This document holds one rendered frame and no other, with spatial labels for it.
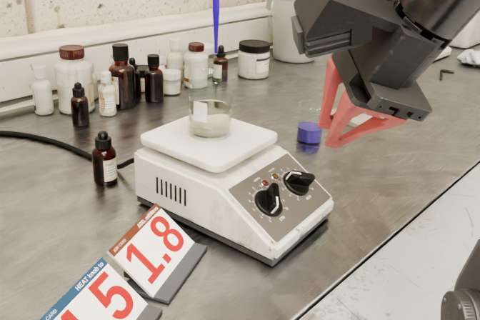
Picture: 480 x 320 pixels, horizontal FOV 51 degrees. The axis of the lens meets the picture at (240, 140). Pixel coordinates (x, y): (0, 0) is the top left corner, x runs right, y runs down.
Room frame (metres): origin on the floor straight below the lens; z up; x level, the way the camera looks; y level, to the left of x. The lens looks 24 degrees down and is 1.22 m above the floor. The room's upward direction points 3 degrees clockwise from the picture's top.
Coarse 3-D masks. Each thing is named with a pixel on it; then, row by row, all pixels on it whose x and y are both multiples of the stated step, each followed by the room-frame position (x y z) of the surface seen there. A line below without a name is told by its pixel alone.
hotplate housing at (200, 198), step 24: (144, 168) 0.51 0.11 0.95; (168, 168) 0.49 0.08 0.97; (192, 168) 0.49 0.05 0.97; (240, 168) 0.49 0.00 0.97; (144, 192) 0.51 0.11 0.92; (168, 192) 0.49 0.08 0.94; (192, 192) 0.47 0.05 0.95; (216, 192) 0.45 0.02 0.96; (192, 216) 0.47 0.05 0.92; (216, 216) 0.45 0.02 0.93; (240, 216) 0.43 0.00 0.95; (312, 216) 0.47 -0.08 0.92; (240, 240) 0.43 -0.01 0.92; (264, 240) 0.42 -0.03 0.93; (288, 240) 0.43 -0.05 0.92
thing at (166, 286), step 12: (168, 216) 0.45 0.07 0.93; (180, 228) 0.45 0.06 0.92; (108, 252) 0.37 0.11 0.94; (180, 252) 0.42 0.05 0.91; (192, 252) 0.43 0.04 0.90; (120, 264) 0.37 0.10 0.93; (180, 264) 0.41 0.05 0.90; (192, 264) 0.41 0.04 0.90; (132, 276) 0.37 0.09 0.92; (168, 276) 0.39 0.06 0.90; (180, 276) 0.39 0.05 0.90; (132, 288) 0.37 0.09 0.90; (144, 288) 0.36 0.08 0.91; (156, 288) 0.37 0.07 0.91; (168, 288) 0.37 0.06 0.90; (156, 300) 0.36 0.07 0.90; (168, 300) 0.36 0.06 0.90
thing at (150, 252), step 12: (156, 216) 0.44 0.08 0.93; (144, 228) 0.42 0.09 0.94; (156, 228) 0.43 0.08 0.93; (168, 228) 0.44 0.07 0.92; (132, 240) 0.40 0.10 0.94; (144, 240) 0.41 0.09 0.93; (156, 240) 0.42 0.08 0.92; (168, 240) 0.43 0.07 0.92; (180, 240) 0.44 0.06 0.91; (120, 252) 0.38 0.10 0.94; (132, 252) 0.39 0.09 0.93; (144, 252) 0.40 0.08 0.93; (156, 252) 0.40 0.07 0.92; (168, 252) 0.41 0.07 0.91; (132, 264) 0.38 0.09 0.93; (144, 264) 0.38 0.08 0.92; (156, 264) 0.39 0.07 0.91; (168, 264) 0.40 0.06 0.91; (144, 276) 0.37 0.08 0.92; (156, 276) 0.38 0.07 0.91
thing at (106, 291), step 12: (96, 276) 0.34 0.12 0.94; (108, 276) 0.35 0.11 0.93; (84, 288) 0.33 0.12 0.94; (96, 288) 0.34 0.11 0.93; (108, 288) 0.34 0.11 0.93; (120, 288) 0.35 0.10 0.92; (72, 300) 0.31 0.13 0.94; (84, 300) 0.32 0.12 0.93; (96, 300) 0.33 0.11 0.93; (108, 300) 0.33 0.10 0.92; (120, 300) 0.34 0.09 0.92; (132, 300) 0.34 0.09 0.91; (72, 312) 0.31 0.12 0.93; (84, 312) 0.31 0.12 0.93; (96, 312) 0.32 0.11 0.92; (108, 312) 0.32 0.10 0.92; (120, 312) 0.33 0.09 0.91; (132, 312) 0.33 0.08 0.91
